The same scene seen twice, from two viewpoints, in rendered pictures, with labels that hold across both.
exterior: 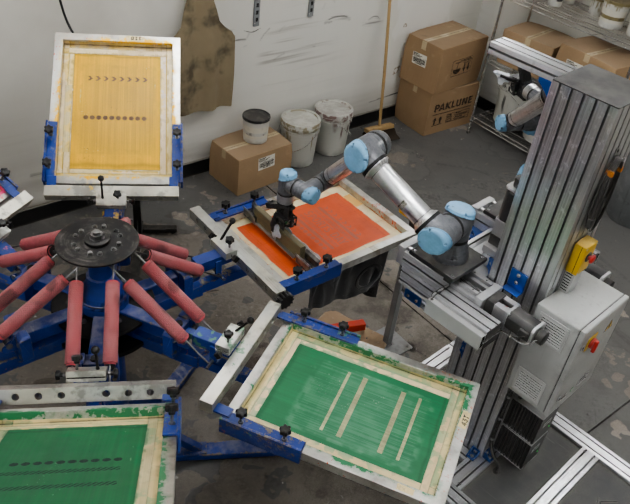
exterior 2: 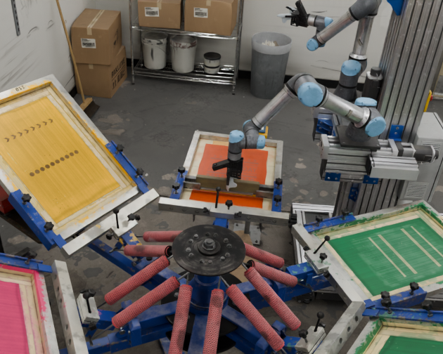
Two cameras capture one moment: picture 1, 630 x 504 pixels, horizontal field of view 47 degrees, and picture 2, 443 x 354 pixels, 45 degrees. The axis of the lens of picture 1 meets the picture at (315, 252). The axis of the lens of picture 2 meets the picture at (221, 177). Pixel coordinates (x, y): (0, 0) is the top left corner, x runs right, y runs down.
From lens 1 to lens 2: 2.04 m
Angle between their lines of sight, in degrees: 34
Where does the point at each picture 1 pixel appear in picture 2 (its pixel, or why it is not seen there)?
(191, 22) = not seen: outside the picture
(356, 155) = (313, 93)
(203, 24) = not seen: outside the picture
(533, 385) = (419, 188)
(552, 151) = (414, 40)
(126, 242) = (226, 236)
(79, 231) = (188, 251)
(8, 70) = not seen: outside the picture
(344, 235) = (249, 166)
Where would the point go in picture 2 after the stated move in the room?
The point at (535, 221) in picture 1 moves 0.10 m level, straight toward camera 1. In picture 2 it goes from (406, 88) to (416, 96)
